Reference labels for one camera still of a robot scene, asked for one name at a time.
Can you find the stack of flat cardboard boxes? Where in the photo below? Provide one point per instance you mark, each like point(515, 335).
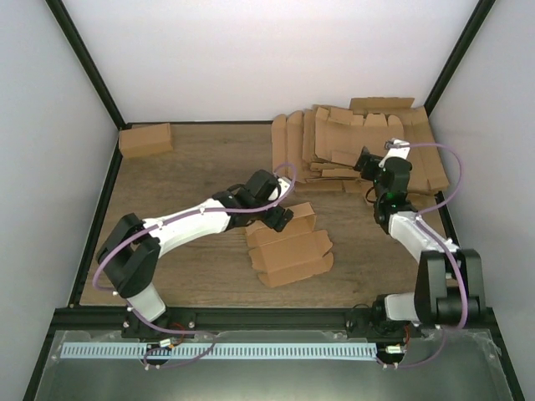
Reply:
point(325, 141)

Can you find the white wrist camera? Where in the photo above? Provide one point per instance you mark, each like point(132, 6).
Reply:
point(396, 149)
point(283, 188)

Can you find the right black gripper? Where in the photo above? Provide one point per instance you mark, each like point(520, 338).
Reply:
point(372, 161)

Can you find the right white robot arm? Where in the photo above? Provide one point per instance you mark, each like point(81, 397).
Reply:
point(449, 288)

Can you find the light blue slotted cable duct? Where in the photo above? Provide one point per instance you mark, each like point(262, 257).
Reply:
point(224, 351)

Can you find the folded brown cardboard box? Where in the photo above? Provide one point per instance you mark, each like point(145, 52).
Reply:
point(144, 141)

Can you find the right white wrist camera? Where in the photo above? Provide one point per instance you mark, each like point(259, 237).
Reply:
point(396, 149)

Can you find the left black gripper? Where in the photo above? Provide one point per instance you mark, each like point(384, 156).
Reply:
point(280, 218)

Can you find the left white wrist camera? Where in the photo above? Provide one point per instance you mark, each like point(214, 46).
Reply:
point(283, 188)

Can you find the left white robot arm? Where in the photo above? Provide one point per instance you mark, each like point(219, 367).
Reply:
point(130, 254)

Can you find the black aluminium frame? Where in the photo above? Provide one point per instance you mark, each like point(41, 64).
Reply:
point(94, 318)

